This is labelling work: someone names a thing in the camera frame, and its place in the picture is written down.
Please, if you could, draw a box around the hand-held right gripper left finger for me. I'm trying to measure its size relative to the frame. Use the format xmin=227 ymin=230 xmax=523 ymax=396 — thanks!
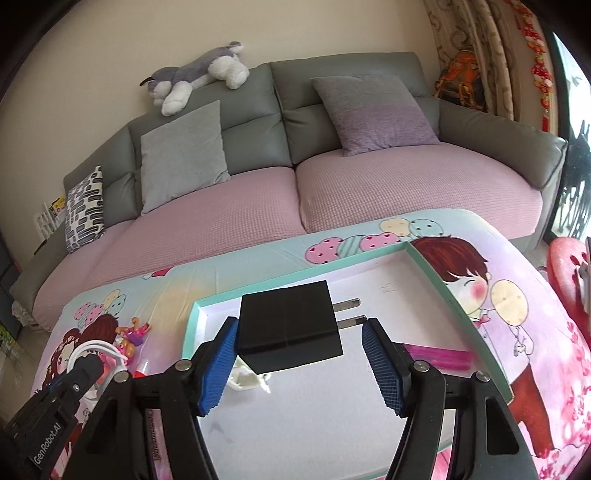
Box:
xmin=62 ymin=316 xmax=241 ymax=480

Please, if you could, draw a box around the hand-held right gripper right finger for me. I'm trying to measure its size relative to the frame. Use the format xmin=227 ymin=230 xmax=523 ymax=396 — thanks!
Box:
xmin=361 ymin=318 xmax=539 ymax=480

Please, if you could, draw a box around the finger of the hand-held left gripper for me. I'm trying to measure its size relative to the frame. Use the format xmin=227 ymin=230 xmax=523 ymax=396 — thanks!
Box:
xmin=2 ymin=353 xmax=106 ymax=476

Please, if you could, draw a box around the teal-edged white tray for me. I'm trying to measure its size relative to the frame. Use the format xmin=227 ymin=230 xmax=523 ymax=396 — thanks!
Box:
xmin=181 ymin=241 xmax=514 ymax=480

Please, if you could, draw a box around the black plug adapter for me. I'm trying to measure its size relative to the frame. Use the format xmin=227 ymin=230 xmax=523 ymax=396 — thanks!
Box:
xmin=238 ymin=280 xmax=368 ymax=374

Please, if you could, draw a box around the cream hair claw clip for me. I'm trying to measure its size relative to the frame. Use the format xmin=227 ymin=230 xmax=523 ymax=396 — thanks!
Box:
xmin=226 ymin=360 xmax=273 ymax=395

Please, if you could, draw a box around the pink toy figure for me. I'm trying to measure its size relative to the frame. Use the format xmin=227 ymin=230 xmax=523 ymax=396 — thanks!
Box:
xmin=113 ymin=316 xmax=153 ymax=361

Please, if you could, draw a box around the magenta stick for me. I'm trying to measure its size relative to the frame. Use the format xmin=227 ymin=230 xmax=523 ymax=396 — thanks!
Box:
xmin=399 ymin=342 xmax=474 ymax=370

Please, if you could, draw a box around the white rack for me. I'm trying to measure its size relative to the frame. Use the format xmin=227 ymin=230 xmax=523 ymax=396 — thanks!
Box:
xmin=34 ymin=198 xmax=68 ymax=245

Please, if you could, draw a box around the cartoon printed blanket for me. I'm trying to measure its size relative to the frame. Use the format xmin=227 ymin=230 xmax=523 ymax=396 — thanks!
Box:
xmin=28 ymin=208 xmax=587 ymax=480

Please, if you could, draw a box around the black and white patterned pillow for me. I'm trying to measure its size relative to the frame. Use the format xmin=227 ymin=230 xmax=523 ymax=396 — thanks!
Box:
xmin=65 ymin=165 xmax=106 ymax=254

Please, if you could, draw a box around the pink sofa cover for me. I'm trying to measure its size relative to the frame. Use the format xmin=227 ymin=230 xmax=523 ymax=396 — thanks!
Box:
xmin=39 ymin=141 xmax=543 ymax=330

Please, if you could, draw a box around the pink plastic stool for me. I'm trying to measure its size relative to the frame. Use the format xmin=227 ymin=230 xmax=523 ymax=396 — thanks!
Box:
xmin=546 ymin=236 xmax=591 ymax=333

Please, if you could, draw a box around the plain grey pillow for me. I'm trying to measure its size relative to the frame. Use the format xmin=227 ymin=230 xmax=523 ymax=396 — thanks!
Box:
xmin=140 ymin=99 xmax=230 ymax=215

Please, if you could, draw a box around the grey and purple pillow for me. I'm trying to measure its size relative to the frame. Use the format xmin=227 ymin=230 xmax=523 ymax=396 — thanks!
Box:
xmin=310 ymin=75 xmax=440 ymax=158

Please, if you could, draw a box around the grey sofa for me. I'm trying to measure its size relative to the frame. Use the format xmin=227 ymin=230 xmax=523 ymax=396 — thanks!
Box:
xmin=9 ymin=52 xmax=568 ymax=333

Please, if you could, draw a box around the grey and white plush dog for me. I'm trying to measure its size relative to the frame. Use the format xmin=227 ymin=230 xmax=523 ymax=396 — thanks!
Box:
xmin=141 ymin=41 xmax=250 ymax=117

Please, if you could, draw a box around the orange backpack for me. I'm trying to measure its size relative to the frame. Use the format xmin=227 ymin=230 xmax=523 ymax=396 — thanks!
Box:
xmin=434 ymin=50 xmax=488 ymax=112

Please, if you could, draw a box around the patterned curtain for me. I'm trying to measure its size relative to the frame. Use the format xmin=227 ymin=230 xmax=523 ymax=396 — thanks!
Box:
xmin=425 ymin=0 xmax=546 ymax=123

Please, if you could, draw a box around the red hanging decoration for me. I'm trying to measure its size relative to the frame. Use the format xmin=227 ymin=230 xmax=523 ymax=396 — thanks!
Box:
xmin=503 ymin=0 xmax=555 ymax=134

